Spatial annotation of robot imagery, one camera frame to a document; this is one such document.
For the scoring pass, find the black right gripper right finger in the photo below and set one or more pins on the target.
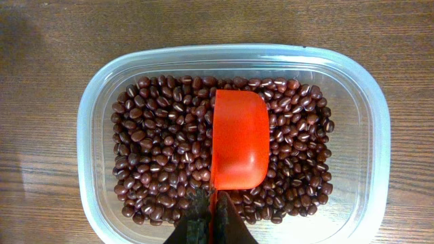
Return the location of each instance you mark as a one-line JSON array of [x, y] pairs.
[[228, 227]]

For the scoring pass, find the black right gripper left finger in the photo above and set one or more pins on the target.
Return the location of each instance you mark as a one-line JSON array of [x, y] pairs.
[[194, 225]]

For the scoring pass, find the red measuring scoop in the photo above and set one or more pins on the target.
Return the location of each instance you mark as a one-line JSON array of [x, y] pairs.
[[240, 142]]

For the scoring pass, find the red adzuki beans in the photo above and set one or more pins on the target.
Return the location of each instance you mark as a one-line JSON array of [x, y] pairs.
[[162, 134]]

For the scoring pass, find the clear plastic container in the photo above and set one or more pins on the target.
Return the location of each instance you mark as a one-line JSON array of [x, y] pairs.
[[360, 142]]

